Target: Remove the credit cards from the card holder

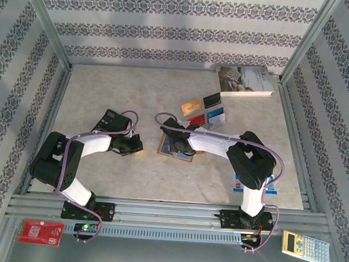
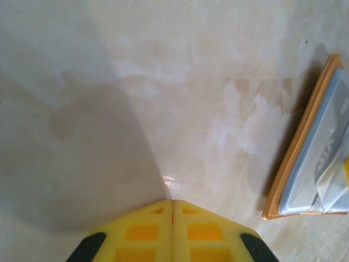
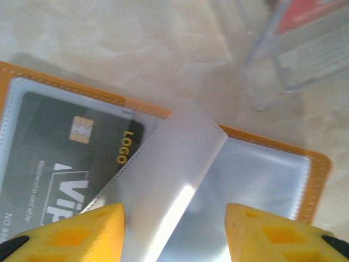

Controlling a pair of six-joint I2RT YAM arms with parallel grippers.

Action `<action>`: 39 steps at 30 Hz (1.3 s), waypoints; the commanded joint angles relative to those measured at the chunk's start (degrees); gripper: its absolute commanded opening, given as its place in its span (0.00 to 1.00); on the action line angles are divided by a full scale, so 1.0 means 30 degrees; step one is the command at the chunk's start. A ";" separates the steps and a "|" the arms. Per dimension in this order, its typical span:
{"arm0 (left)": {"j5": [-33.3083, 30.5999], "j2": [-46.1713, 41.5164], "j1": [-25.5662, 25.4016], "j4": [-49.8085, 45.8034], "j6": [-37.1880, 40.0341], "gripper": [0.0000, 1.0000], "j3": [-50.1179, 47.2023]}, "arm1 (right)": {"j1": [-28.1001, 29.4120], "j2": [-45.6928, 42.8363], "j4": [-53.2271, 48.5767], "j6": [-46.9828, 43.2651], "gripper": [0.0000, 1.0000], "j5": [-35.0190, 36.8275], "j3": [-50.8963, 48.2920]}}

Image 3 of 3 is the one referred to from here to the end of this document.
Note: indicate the orange card holder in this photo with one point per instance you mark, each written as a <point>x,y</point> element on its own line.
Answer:
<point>259,174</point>

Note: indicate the red card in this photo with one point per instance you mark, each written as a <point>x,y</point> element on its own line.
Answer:
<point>305,13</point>

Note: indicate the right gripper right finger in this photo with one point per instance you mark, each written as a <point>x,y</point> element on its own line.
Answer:
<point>272,237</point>

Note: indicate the black VIP membership card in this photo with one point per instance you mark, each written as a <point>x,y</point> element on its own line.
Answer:
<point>54,131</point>

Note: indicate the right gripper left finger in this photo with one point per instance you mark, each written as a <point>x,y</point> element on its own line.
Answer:
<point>81,237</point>

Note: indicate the clear sheet of cards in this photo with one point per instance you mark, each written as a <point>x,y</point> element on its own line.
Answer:
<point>313,54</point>

